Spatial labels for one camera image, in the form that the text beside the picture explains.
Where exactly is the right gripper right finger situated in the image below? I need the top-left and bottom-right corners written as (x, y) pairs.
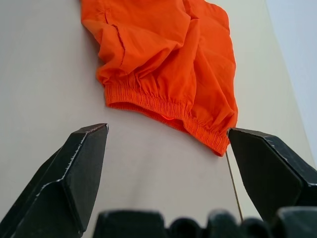
top-left (226, 127), bottom-right (317, 223)

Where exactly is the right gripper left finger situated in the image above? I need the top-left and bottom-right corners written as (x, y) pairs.
top-left (0, 123), bottom-right (110, 238)

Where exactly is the orange t-shirt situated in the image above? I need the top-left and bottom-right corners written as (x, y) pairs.
top-left (79, 0), bottom-right (239, 157)

